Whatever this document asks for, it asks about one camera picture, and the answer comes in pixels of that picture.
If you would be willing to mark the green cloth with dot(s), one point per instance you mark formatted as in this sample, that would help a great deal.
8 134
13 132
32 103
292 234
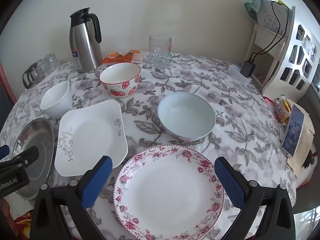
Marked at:
252 6

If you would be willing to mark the white square bowl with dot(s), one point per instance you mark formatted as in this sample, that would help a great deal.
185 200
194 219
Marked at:
56 100

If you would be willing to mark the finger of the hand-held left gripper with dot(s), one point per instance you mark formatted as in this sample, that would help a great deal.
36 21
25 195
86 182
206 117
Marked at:
27 155
4 152

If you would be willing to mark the strawberry print bowl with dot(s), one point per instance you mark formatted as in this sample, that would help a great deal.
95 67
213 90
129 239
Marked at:
120 75

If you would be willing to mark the beige paper bag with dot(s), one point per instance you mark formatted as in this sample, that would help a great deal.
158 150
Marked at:
307 140

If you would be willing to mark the black charger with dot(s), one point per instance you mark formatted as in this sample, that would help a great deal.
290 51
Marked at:
247 68

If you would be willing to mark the stainless steel thermos jug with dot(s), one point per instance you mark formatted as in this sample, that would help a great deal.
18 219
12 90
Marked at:
85 45

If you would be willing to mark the smartphone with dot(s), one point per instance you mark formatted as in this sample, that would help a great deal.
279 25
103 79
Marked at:
293 130

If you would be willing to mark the white power strip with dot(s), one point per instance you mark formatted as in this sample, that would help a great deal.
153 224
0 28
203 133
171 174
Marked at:
235 71

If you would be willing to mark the red patterned cushion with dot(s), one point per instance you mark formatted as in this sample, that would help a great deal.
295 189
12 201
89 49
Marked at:
22 226

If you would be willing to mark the small clear glass cup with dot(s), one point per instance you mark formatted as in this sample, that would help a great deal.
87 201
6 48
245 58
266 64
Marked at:
43 68
52 61

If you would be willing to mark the small colourful box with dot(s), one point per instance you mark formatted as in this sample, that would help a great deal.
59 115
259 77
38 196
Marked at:
281 110

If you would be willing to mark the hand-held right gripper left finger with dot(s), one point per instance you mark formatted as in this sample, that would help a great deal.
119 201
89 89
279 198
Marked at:
97 182

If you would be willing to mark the white square plate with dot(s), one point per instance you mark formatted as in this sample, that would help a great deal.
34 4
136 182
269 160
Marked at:
90 135

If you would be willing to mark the grey cardboard box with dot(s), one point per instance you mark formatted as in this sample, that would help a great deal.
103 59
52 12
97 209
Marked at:
268 17

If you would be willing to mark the pink floral round plate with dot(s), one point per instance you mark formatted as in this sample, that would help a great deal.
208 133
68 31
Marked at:
167 192

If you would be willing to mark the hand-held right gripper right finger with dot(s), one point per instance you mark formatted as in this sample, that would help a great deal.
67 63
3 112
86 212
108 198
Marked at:
230 182

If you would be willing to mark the stainless steel plate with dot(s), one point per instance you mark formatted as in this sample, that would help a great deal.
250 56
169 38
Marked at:
40 135

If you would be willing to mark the clear glass mug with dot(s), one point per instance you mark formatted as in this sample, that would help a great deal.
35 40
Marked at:
160 47

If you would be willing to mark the light blue bowl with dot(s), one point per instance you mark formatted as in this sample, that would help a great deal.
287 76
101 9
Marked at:
186 115

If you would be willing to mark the orange snack packet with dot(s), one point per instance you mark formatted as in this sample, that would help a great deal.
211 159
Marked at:
112 58
133 56

